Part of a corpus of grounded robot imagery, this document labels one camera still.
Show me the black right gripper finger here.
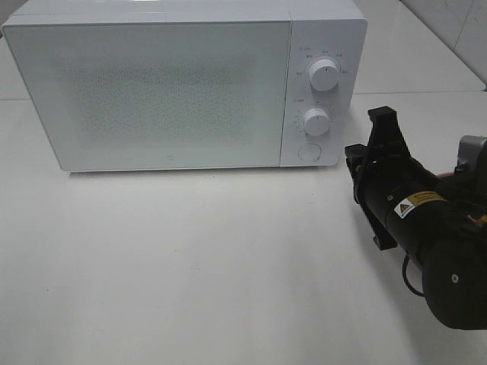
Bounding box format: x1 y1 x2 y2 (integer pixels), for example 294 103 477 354
368 107 404 151
345 144 367 183

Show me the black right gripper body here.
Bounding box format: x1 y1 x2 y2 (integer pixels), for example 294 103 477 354
353 146 451 251

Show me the round white door button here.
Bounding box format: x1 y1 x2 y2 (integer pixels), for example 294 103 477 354
298 143 321 163

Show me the white microwave door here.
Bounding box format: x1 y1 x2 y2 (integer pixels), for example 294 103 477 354
5 22 291 172

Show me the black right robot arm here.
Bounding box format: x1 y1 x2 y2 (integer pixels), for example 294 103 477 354
345 106 486 330

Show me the lower white timer knob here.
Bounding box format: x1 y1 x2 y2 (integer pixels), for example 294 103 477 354
303 108 331 137

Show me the upper white power knob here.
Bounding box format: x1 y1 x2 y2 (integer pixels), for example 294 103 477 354
308 58 340 92

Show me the white microwave oven body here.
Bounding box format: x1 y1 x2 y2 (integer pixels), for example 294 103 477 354
2 1 368 170

